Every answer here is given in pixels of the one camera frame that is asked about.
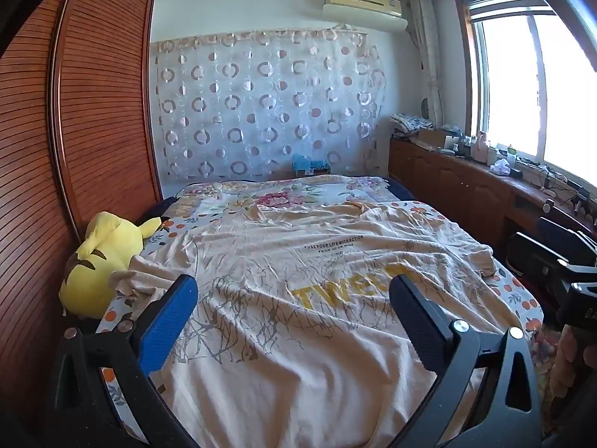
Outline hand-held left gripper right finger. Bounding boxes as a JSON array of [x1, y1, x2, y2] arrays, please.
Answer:
[[388, 274, 544, 448]]

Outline low wooden cabinet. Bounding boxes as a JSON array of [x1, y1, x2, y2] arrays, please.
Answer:
[[388, 135, 597, 262]]

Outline cardboard box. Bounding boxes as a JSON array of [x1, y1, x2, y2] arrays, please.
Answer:
[[417, 128, 448, 150]]

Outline circle patterned sheer curtain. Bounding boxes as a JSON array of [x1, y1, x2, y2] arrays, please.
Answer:
[[150, 28, 388, 185]]

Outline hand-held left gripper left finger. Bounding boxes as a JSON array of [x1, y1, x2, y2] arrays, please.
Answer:
[[47, 274, 201, 448]]

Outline stack of patterned cloth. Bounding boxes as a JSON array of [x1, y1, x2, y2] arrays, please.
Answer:
[[389, 113, 434, 138]]

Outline black cables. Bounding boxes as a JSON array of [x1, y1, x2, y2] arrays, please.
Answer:
[[536, 163, 597, 211]]

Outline wooden headboard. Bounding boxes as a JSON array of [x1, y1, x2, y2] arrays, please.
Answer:
[[0, 0, 164, 430]]

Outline wooden framed window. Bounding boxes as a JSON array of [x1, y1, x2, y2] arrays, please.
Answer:
[[454, 0, 597, 187]]

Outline beige printed t-shirt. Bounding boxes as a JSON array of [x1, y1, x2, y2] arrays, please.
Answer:
[[109, 200, 525, 448]]

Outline wall air conditioner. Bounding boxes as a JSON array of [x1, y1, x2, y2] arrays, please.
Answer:
[[322, 0, 409, 33]]

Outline yellow plush toy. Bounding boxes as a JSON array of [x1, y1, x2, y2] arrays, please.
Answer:
[[58, 211, 163, 320]]

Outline orange fruit print blanket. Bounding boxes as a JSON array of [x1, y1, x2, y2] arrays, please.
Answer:
[[96, 198, 546, 448]]

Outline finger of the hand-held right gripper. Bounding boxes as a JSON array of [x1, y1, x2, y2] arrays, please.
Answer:
[[535, 217, 597, 262], [506, 232, 572, 290]]

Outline white window curtain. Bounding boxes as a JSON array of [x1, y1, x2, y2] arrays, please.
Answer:
[[408, 0, 444, 127]]

